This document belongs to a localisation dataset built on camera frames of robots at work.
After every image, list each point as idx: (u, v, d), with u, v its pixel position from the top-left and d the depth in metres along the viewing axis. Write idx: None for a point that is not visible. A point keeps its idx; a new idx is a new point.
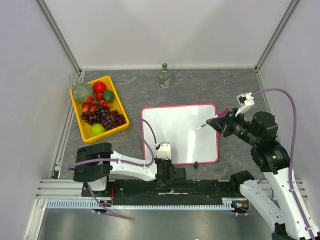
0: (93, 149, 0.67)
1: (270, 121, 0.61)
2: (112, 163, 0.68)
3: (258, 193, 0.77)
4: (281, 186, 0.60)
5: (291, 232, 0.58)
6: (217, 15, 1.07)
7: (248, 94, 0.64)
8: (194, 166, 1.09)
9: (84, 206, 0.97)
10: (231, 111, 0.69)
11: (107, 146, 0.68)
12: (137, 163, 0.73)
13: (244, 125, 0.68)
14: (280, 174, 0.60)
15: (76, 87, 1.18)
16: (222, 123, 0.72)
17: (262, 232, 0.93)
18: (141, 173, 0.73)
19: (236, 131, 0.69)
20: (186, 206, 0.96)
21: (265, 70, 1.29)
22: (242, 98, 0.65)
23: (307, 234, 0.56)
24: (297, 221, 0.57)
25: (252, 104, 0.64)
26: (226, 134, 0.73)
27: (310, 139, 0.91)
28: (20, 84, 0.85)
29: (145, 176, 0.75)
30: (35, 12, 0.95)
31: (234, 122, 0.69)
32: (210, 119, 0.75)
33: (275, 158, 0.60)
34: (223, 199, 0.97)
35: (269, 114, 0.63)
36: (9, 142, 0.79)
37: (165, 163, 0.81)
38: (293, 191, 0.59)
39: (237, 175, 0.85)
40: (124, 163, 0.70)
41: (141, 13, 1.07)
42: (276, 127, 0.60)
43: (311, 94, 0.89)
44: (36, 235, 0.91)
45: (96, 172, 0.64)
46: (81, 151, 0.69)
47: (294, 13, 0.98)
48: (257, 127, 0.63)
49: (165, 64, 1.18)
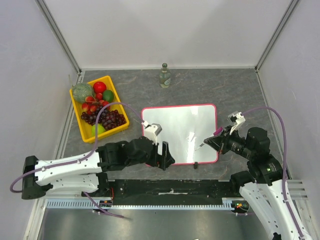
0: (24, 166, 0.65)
1: (262, 136, 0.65)
2: (37, 173, 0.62)
3: (258, 198, 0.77)
4: (275, 197, 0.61)
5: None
6: (217, 15, 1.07)
7: (238, 114, 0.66)
8: (194, 166, 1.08)
9: (84, 206, 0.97)
10: (225, 131, 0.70)
11: (27, 161, 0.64)
12: (69, 161, 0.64)
13: (239, 141, 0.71)
14: (274, 186, 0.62)
15: (76, 87, 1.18)
16: (219, 142, 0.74)
17: (262, 232, 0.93)
18: (78, 169, 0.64)
19: (233, 148, 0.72)
20: (186, 206, 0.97)
21: (265, 71, 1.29)
22: (232, 117, 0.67)
23: None
24: (291, 230, 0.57)
25: (242, 122, 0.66)
26: (224, 150, 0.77)
27: (310, 139, 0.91)
28: (20, 84, 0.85)
29: (88, 169, 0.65)
30: (34, 11, 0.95)
31: (229, 139, 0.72)
32: (207, 139, 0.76)
33: (269, 170, 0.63)
34: (223, 199, 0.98)
35: (262, 129, 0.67)
36: (8, 142, 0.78)
37: (113, 145, 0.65)
38: (286, 202, 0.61)
39: (237, 175, 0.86)
40: (52, 167, 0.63)
41: (141, 14, 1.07)
42: (268, 141, 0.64)
43: (311, 94, 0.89)
44: (36, 235, 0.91)
45: (25, 189, 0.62)
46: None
47: (294, 13, 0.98)
48: (252, 142, 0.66)
49: (165, 64, 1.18)
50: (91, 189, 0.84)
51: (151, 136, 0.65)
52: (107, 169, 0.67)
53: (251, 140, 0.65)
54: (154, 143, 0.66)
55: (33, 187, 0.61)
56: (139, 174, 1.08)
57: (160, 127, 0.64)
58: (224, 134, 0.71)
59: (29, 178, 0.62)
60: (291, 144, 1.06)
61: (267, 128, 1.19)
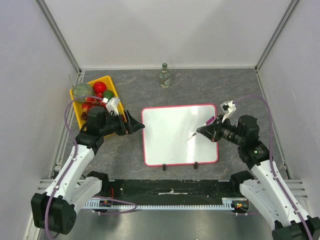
0: (36, 213, 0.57)
1: (252, 122, 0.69)
2: (57, 193, 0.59)
3: (257, 192, 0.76)
4: (265, 175, 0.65)
5: (284, 220, 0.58)
6: (217, 15, 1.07)
7: (230, 102, 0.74)
8: (194, 166, 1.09)
9: (84, 206, 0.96)
10: (217, 119, 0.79)
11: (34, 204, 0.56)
12: (68, 167, 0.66)
13: (231, 129, 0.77)
14: (263, 165, 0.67)
15: (76, 87, 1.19)
16: (211, 131, 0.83)
17: (262, 232, 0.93)
18: (80, 163, 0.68)
19: (224, 135, 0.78)
20: (186, 206, 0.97)
21: (265, 71, 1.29)
22: (225, 105, 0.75)
23: (296, 218, 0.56)
24: (285, 206, 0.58)
25: (234, 110, 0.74)
26: (217, 138, 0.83)
27: (311, 139, 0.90)
28: (20, 84, 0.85)
29: (85, 157, 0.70)
30: (34, 11, 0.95)
31: (222, 127, 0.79)
32: (200, 128, 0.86)
33: (255, 152, 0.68)
34: (223, 199, 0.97)
35: (253, 117, 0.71)
36: (8, 142, 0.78)
37: (80, 132, 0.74)
38: (276, 178, 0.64)
39: (237, 175, 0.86)
40: (62, 180, 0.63)
41: (141, 14, 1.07)
42: (258, 129, 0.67)
43: (311, 93, 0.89)
44: (36, 235, 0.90)
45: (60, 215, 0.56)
46: (39, 224, 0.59)
47: (294, 13, 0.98)
48: (242, 129, 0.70)
49: (165, 64, 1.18)
50: (98, 187, 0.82)
51: (111, 108, 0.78)
52: (96, 149, 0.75)
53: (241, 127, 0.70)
54: (117, 114, 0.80)
55: (62, 205, 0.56)
56: (139, 174, 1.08)
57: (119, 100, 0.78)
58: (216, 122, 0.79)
59: (53, 205, 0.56)
60: (291, 144, 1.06)
61: (267, 127, 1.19)
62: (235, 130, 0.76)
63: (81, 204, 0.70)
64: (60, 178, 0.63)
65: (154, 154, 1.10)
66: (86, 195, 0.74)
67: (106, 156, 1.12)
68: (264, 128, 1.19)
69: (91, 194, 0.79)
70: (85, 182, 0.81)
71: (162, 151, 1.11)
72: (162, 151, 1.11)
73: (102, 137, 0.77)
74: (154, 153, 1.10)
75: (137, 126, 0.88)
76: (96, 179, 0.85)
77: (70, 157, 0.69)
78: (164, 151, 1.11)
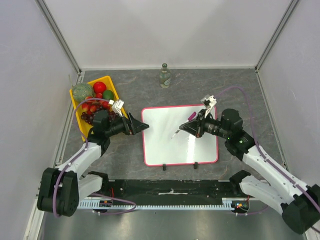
0: (44, 187, 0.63)
1: (235, 117, 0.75)
2: (68, 169, 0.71)
3: (257, 184, 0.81)
4: (256, 160, 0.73)
5: (286, 197, 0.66)
6: (217, 15, 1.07)
7: (211, 97, 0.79)
8: (194, 166, 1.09)
9: (84, 207, 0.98)
10: (200, 115, 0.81)
11: (46, 178, 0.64)
12: (79, 153, 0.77)
13: (214, 123, 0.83)
14: (252, 152, 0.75)
15: (76, 87, 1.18)
16: (195, 126, 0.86)
17: (263, 232, 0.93)
18: (90, 153, 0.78)
19: (209, 129, 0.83)
20: (186, 206, 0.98)
21: (265, 71, 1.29)
22: (206, 101, 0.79)
23: (297, 190, 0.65)
24: (284, 183, 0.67)
25: (215, 104, 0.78)
26: (201, 134, 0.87)
27: (311, 139, 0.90)
28: (20, 84, 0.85)
29: (95, 151, 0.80)
30: (34, 11, 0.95)
31: (206, 122, 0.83)
32: (183, 125, 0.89)
33: (242, 142, 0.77)
34: (223, 199, 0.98)
35: (233, 110, 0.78)
36: (8, 142, 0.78)
37: (88, 137, 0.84)
38: (267, 159, 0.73)
39: (235, 176, 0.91)
40: (73, 162, 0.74)
41: (141, 14, 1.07)
42: (241, 121, 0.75)
43: (311, 93, 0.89)
44: (36, 235, 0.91)
45: (69, 187, 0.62)
46: (41, 204, 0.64)
47: (294, 13, 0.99)
48: (227, 124, 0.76)
49: (165, 64, 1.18)
50: (98, 185, 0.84)
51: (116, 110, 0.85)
52: (105, 149, 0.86)
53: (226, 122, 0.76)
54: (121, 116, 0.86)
55: (72, 178, 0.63)
56: (139, 174, 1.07)
57: (122, 103, 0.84)
58: (200, 118, 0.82)
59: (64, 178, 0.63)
60: (291, 144, 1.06)
61: (267, 127, 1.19)
62: (218, 123, 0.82)
63: (82, 195, 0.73)
64: (72, 159, 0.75)
65: (154, 155, 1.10)
66: (86, 189, 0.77)
67: (106, 156, 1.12)
68: (264, 128, 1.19)
69: (91, 191, 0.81)
70: (87, 177, 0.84)
71: (162, 151, 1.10)
72: (162, 151, 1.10)
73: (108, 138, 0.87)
74: (154, 153, 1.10)
75: (141, 127, 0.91)
76: (99, 181, 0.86)
77: (82, 147, 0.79)
78: (164, 150, 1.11)
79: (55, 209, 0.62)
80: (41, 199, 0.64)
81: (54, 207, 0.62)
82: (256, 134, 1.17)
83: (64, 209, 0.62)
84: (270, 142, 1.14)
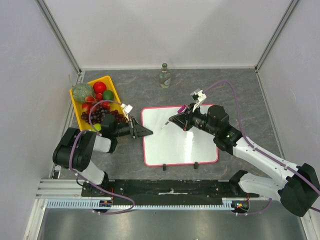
0: (66, 137, 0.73)
1: (221, 113, 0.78)
2: None
3: (255, 178, 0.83)
4: (246, 150, 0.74)
5: (280, 180, 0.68)
6: (217, 15, 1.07)
7: (199, 92, 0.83)
8: (194, 166, 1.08)
9: (84, 207, 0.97)
10: (188, 109, 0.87)
11: (70, 131, 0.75)
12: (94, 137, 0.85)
13: (201, 118, 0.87)
14: (240, 143, 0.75)
15: (76, 87, 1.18)
16: (182, 120, 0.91)
17: (262, 232, 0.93)
18: (103, 140, 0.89)
19: (196, 123, 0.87)
20: (186, 206, 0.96)
21: (265, 71, 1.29)
22: (195, 95, 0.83)
23: (288, 173, 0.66)
24: (275, 168, 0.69)
25: (203, 99, 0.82)
26: (188, 127, 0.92)
27: (310, 139, 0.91)
28: (20, 84, 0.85)
29: (106, 143, 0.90)
30: (34, 11, 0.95)
31: (193, 116, 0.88)
32: (172, 117, 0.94)
33: (229, 136, 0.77)
34: (223, 199, 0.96)
35: (218, 107, 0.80)
36: (8, 143, 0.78)
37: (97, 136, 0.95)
38: (255, 148, 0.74)
39: (234, 178, 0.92)
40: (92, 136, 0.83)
41: (141, 14, 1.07)
42: (227, 116, 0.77)
43: (311, 94, 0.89)
44: (36, 235, 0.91)
45: (88, 141, 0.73)
46: (56, 156, 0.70)
47: (294, 13, 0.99)
48: (214, 121, 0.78)
49: (165, 64, 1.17)
50: (98, 180, 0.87)
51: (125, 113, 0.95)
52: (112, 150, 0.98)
53: (212, 119, 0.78)
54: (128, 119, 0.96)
55: (92, 136, 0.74)
56: (139, 174, 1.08)
57: (131, 107, 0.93)
58: (188, 112, 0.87)
59: (85, 134, 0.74)
60: (291, 144, 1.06)
61: (267, 127, 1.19)
62: (205, 119, 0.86)
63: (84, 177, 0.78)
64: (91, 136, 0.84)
65: (155, 155, 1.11)
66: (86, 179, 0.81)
67: (106, 156, 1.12)
68: (264, 128, 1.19)
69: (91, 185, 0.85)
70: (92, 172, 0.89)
71: (162, 151, 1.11)
72: (163, 151, 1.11)
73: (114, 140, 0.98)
74: (154, 153, 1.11)
75: (145, 132, 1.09)
76: (101, 176, 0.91)
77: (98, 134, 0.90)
78: (164, 150, 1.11)
79: (71, 157, 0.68)
80: (59, 148, 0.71)
81: (71, 155, 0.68)
82: (256, 134, 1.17)
83: (78, 161, 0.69)
84: (270, 142, 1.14)
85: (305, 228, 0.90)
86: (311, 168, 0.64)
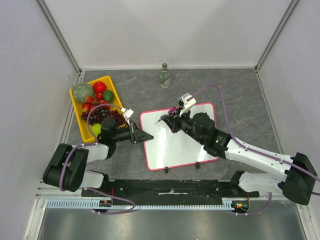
0: (56, 157, 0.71)
1: (206, 120, 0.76)
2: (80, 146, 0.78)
3: (253, 177, 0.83)
4: (238, 152, 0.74)
5: (280, 176, 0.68)
6: (217, 16, 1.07)
7: (184, 99, 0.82)
8: (196, 166, 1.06)
9: (84, 206, 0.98)
10: (175, 113, 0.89)
11: (60, 150, 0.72)
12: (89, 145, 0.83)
13: (187, 122, 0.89)
14: (231, 147, 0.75)
15: (76, 87, 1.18)
16: (171, 122, 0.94)
17: (262, 232, 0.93)
18: (102, 148, 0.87)
19: (182, 127, 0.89)
20: (186, 206, 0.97)
21: (265, 71, 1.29)
22: (181, 102, 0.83)
23: (285, 166, 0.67)
24: (271, 164, 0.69)
25: (190, 105, 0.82)
26: (176, 129, 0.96)
27: (310, 139, 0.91)
28: (20, 84, 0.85)
29: (103, 149, 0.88)
30: (35, 11, 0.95)
31: (180, 120, 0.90)
32: (163, 117, 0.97)
33: (218, 141, 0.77)
34: (223, 199, 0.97)
35: (201, 114, 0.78)
36: (8, 143, 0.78)
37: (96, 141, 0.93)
38: (247, 148, 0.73)
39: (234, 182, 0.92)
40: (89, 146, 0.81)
41: (141, 15, 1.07)
42: (213, 122, 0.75)
43: (311, 94, 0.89)
44: (36, 235, 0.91)
45: (79, 161, 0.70)
46: (47, 176, 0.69)
47: (294, 14, 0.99)
48: (200, 129, 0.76)
49: (165, 64, 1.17)
50: (98, 182, 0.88)
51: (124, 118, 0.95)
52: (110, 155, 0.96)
53: (199, 128, 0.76)
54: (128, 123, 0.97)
55: (83, 156, 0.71)
56: (139, 174, 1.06)
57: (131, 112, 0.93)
58: (175, 115, 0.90)
59: (76, 153, 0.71)
60: (291, 144, 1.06)
61: (267, 127, 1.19)
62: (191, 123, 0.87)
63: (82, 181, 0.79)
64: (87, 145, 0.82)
65: (156, 157, 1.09)
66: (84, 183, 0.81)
67: None
68: (264, 128, 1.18)
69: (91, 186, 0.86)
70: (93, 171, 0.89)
71: (162, 153, 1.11)
72: (164, 153, 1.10)
73: (113, 145, 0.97)
74: (155, 154, 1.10)
75: (146, 137, 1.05)
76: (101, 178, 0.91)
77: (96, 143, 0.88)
78: (165, 152, 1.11)
79: (61, 179, 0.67)
80: (49, 169, 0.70)
81: (61, 177, 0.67)
82: (256, 134, 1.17)
83: (69, 182, 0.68)
84: (270, 142, 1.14)
85: (305, 228, 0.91)
86: (304, 156, 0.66)
